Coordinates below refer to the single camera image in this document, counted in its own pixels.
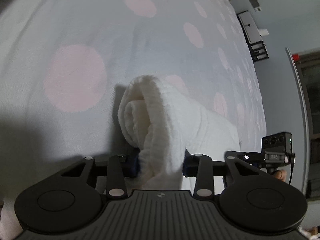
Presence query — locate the white black right nightstand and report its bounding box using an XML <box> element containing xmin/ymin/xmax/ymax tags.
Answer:
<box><xmin>236</xmin><ymin>10</ymin><xmax>269</xmax><ymax>62</ymax></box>

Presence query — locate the wall switch panel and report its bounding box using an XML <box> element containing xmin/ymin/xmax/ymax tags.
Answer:
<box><xmin>249</xmin><ymin>0</ymin><xmax>261</xmax><ymax>12</ymax></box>

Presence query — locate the dark framed window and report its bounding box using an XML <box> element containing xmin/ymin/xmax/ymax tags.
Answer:
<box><xmin>296</xmin><ymin>50</ymin><xmax>319</xmax><ymax>200</ymax></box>

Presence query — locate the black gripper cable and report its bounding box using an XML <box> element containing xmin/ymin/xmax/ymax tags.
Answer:
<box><xmin>287</xmin><ymin>154</ymin><xmax>296</xmax><ymax>185</ymax></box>

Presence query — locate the white muslin garment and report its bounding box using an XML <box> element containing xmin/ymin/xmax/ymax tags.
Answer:
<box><xmin>118</xmin><ymin>75</ymin><xmax>240</xmax><ymax>191</ymax></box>

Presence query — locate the red cup on sill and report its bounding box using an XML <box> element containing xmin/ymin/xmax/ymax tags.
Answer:
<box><xmin>292</xmin><ymin>54</ymin><xmax>300</xmax><ymax>62</ymax></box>

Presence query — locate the window sill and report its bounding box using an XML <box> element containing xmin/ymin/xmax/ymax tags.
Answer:
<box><xmin>285</xmin><ymin>47</ymin><xmax>310</xmax><ymax>194</ymax></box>

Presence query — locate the white cup on nightstand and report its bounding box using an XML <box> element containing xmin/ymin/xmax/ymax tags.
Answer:
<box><xmin>258</xmin><ymin>29</ymin><xmax>269</xmax><ymax>37</ymax></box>

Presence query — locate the polka dot bed sheet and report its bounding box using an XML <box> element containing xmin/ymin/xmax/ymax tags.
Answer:
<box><xmin>0</xmin><ymin>0</ymin><xmax>267</xmax><ymax>240</ymax></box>

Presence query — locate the person right hand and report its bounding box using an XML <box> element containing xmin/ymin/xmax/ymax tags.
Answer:
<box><xmin>273</xmin><ymin>170</ymin><xmax>287</xmax><ymax>181</ymax></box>

